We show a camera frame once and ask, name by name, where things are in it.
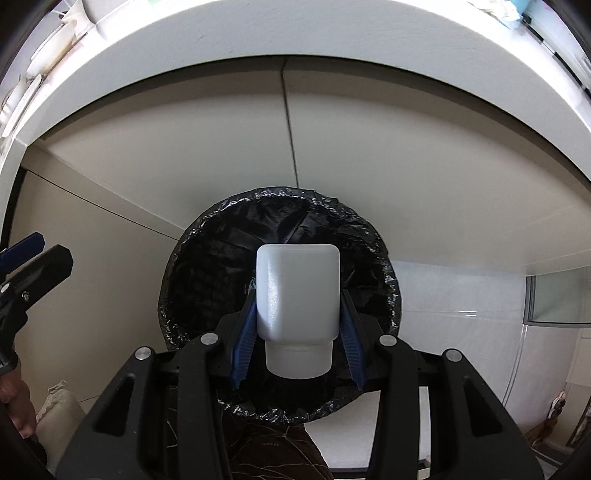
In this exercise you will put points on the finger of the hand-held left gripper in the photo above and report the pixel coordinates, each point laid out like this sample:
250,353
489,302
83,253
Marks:
23,249
46,265

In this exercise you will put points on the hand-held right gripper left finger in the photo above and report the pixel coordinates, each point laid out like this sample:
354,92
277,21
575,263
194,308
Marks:
244,341

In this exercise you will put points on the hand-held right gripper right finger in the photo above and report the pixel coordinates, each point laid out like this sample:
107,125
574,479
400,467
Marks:
353,350

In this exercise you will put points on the white plastic bottle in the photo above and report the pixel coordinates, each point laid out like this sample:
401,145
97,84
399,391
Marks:
295,295

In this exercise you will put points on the trash bin with black liner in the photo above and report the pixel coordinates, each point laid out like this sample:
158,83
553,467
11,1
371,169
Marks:
207,267

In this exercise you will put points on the person's left hand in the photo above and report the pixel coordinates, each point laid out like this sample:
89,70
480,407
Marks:
18,406

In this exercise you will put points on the white zippered jacket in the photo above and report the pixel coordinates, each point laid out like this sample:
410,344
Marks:
60,410

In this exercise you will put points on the brown patterned pants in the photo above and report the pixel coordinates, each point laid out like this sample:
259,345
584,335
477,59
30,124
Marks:
277,454

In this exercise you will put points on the beige cabinet door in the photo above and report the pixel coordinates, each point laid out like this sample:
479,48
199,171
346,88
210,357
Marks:
184,138
415,175

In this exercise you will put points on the brown bag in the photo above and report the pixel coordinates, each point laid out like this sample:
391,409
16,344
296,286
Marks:
538,434

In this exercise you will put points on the glass sliding door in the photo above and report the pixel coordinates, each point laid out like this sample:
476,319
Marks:
556,300

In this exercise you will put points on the white and brown shoe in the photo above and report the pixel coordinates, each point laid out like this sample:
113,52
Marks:
556,406

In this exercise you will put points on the white flared cup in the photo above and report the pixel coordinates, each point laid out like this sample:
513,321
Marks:
69,21

